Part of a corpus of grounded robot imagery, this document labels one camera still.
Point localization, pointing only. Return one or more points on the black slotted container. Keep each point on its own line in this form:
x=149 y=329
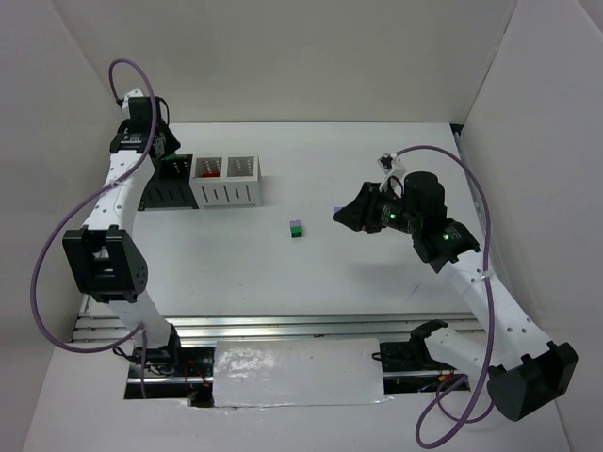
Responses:
x=169 y=186

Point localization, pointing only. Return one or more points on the aluminium rail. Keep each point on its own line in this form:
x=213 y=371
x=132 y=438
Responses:
x=207 y=329

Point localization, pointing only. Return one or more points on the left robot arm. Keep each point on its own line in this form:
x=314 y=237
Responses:
x=106 y=263

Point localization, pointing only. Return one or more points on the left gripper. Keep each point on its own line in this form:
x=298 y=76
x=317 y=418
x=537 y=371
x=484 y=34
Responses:
x=167 y=144

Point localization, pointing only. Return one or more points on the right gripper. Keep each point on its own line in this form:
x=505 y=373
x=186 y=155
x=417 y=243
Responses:
x=368 y=207

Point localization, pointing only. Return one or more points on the white slotted container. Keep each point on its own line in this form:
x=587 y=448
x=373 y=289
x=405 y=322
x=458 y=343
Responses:
x=239 y=184

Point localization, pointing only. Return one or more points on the purple and green lego stack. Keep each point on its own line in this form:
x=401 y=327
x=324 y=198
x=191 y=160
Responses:
x=295 y=228

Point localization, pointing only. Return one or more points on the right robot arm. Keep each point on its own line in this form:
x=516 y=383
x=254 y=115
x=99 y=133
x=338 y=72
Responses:
x=527 y=369

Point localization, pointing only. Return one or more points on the white foil cover panel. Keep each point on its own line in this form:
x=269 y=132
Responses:
x=298 y=373

